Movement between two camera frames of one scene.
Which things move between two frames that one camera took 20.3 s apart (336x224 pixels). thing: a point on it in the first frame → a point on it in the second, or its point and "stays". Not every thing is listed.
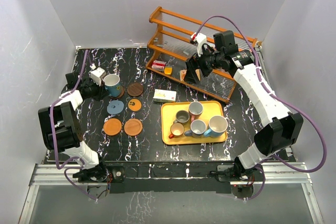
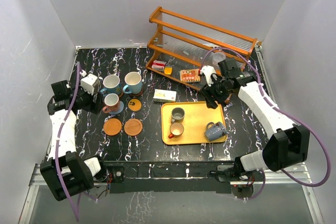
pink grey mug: x=195 y=110 → x=112 y=103
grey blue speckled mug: x=198 y=128 → x=213 y=131
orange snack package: x=182 y=73 stays
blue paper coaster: x=115 y=107 stays
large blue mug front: x=218 y=125 → x=134 y=81
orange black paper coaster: x=134 y=105 stays
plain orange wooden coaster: x=112 y=127 stays
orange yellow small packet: x=168 y=70 stays
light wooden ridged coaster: x=133 y=127 stays
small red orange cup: x=177 y=130 stays
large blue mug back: x=112 y=83 stays
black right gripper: x=195 y=62 → x=210 y=101
